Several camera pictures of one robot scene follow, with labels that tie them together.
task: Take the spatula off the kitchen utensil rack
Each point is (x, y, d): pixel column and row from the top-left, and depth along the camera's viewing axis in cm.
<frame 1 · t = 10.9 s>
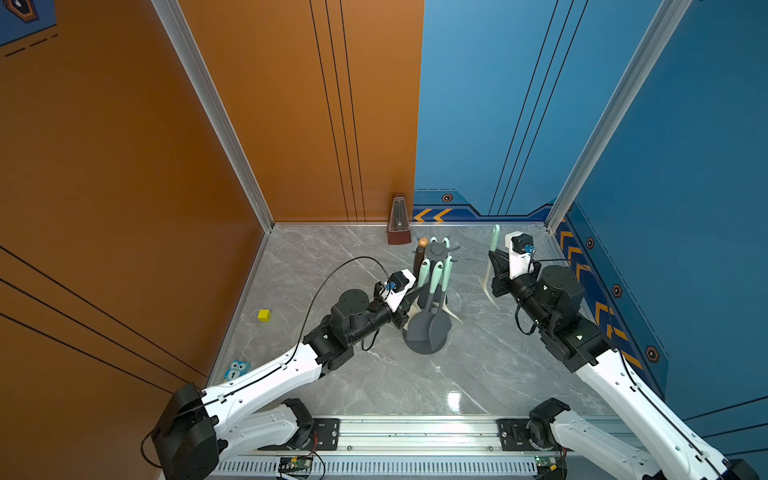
left hand: (418, 281, 69), fingers closed
right hand: (494, 250, 69), fingers closed
red wooden metronome: (398, 229, 112), point 7 cm above the table
small yellow cube: (264, 315, 94), point 3 cm above the table
grey turner mint handle: (441, 324, 79), point 15 cm above the table

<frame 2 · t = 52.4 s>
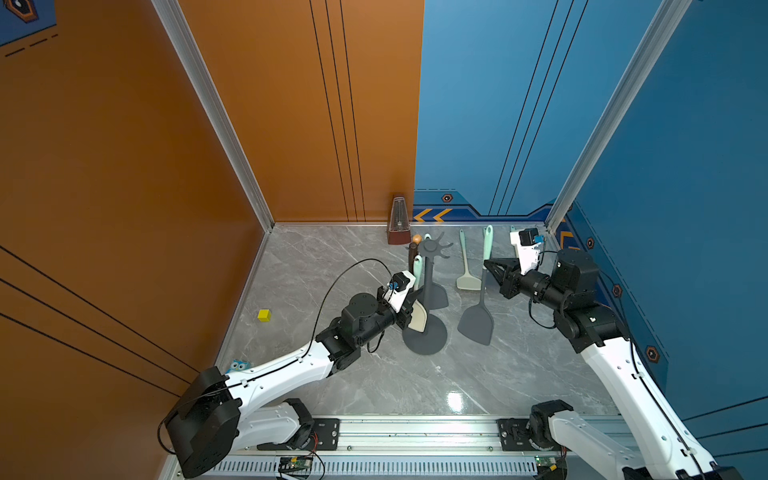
left hand: (418, 284, 73), fingers closed
right hand: (488, 261, 70), fingers closed
cream slotted turner mint handle: (419, 315, 80), point 15 cm above the table
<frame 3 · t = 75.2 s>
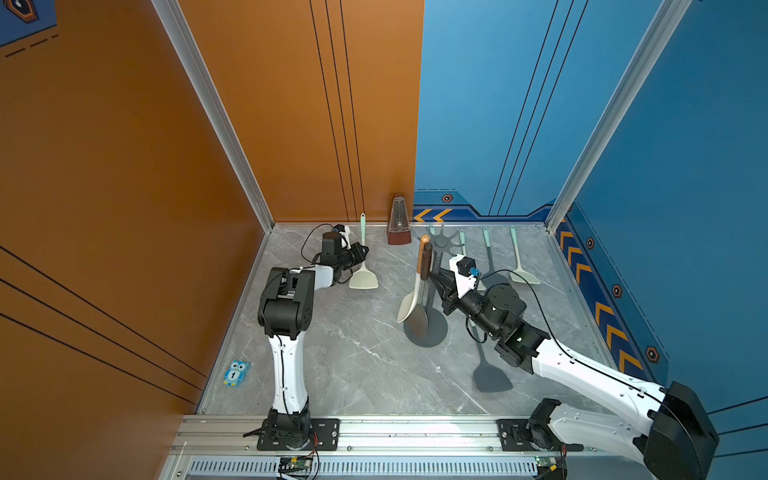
left hand: (369, 244, 105), fingers closed
right hand: (435, 270, 72), fingers closed
cream slotted turner mint handle: (363, 279, 101), point 5 cm above the table
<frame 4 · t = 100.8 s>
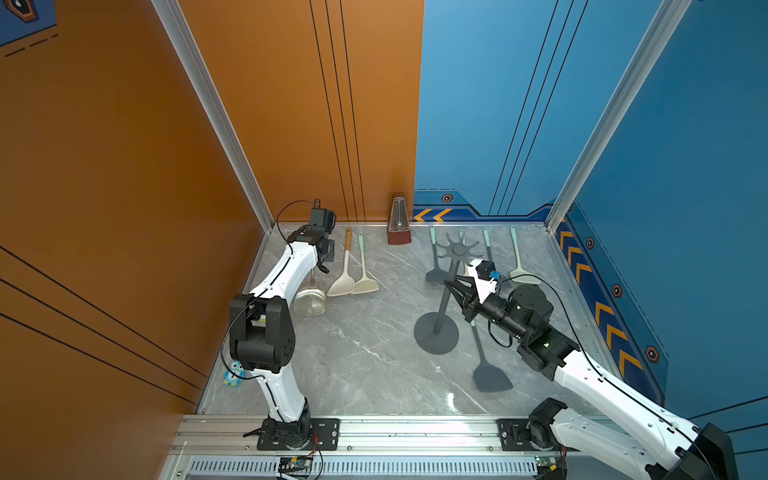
left hand: (315, 246, 93), fingers closed
right hand: (450, 278, 71), fingers closed
brown wooden handle utensil: (344, 286, 102), point 2 cm above the table
